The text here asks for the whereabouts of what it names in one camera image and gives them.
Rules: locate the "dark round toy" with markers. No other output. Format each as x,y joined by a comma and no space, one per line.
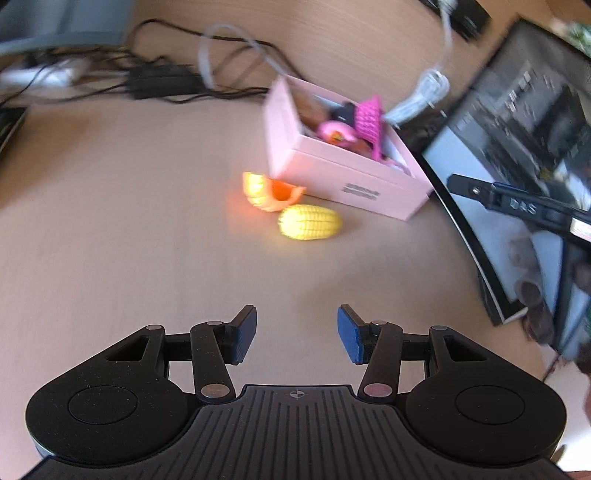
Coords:
344,113

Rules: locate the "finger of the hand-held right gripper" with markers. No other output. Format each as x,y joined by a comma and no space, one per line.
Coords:
471,189

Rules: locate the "pink and green toy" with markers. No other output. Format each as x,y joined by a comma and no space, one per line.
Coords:
334,131

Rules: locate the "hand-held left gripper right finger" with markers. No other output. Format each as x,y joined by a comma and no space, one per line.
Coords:
348,334

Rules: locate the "black power adapter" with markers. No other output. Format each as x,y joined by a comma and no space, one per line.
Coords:
161,83

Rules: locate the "white power strip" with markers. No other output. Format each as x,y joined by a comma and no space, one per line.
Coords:
46,76

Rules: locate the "black flat device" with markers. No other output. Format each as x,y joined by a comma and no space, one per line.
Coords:
466,21

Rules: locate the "black curved monitor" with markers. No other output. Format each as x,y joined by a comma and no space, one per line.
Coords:
508,115

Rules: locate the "yellow toy corn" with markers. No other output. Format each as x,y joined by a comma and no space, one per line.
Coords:
309,224

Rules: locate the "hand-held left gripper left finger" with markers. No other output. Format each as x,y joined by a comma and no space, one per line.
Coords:
242,334

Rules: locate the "pink cardboard box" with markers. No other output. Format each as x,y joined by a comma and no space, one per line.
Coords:
323,180

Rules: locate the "black computer monitor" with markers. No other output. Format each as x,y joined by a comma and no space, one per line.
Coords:
60,23

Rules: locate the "pink toy strainer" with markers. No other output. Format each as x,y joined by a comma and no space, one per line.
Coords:
369,120

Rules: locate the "orange toy piece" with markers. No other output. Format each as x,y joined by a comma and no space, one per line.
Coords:
277,194

